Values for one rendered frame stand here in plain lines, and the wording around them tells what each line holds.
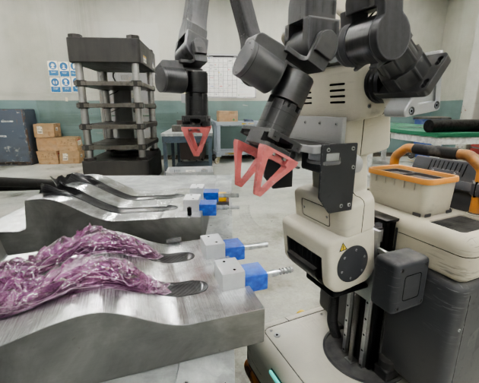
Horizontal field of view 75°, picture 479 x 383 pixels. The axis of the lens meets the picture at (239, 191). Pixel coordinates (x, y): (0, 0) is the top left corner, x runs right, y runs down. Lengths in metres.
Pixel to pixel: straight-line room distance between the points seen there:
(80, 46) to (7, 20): 3.61
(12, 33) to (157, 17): 2.87
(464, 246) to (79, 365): 0.84
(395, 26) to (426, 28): 8.21
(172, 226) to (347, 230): 0.43
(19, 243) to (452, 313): 1.06
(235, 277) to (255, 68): 0.31
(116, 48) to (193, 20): 3.93
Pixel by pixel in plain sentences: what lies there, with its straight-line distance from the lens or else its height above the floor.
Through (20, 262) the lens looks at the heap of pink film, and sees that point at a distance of 0.58.
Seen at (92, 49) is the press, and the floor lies 1.87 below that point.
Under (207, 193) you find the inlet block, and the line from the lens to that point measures 0.84.
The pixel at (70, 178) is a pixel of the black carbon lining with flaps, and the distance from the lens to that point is 0.92.
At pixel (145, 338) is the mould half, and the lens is 0.44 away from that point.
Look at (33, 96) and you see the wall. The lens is 8.10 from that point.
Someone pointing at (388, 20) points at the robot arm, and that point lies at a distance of 0.61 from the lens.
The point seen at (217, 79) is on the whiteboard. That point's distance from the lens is 7.23.
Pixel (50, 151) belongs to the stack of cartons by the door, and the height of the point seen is 0.27.
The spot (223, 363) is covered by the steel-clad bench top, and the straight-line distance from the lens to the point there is 0.46.
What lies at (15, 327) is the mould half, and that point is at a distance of 0.46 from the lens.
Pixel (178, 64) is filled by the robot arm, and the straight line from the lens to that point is 0.81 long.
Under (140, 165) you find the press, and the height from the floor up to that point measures 0.34.
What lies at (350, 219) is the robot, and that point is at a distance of 0.83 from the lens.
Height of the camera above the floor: 1.12
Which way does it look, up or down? 15 degrees down
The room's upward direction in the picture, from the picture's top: straight up
